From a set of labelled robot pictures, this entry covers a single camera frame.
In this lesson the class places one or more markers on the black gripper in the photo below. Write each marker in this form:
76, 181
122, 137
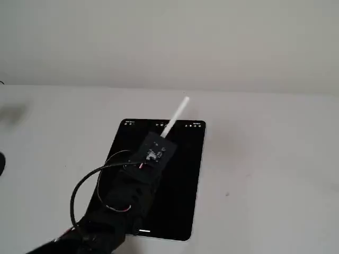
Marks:
157, 150

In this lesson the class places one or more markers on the white stylus pencil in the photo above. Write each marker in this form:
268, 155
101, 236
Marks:
177, 112

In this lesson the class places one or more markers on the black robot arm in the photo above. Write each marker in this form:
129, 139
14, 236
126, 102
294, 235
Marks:
100, 238

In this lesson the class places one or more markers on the black screen tablet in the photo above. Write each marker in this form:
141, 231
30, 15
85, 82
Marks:
182, 185

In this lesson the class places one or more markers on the dark round object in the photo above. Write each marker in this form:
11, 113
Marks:
2, 164

